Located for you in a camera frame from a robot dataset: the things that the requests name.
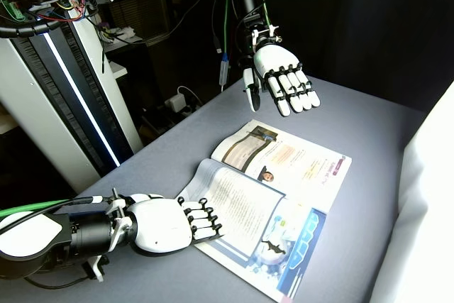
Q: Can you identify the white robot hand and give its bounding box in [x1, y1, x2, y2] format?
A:
[242, 44, 321, 117]
[123, 192, 226, 256]

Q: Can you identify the illustrated textbook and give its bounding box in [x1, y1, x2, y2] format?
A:
[176, 119, 353, 303]

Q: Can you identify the blue white USB adapter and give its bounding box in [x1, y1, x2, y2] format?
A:
[218, 53, 230, 93]

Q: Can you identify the grey table cloth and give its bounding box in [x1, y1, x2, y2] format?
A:
[0, 75, 428, 303]

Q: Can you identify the white power adapter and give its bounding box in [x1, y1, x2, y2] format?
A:
[169, 94, 188, 111]

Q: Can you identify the black curtain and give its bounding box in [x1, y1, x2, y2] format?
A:
[244, 0, 454, 112]

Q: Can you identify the white backdrop sheet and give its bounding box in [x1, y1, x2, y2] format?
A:
[368, 81, 454, 303]

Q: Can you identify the green cable of arm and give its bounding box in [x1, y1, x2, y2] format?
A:
[0, 199, 72, 219]
[221, 0, 228, 56]

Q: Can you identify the black USB plug cable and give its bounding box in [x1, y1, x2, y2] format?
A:
[210, 0, 236, 54]

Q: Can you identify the white charger cable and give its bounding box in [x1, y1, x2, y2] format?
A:
[176, 84, 204, 106]

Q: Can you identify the long black cable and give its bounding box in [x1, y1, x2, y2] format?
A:
[102, 0, 231, 47]

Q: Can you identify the black cable under arm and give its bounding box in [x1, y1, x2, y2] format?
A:
[23, 273, 92, 290]

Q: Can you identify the black corrugated cable conduit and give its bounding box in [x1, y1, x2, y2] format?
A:
[0, 21, 62, 39]

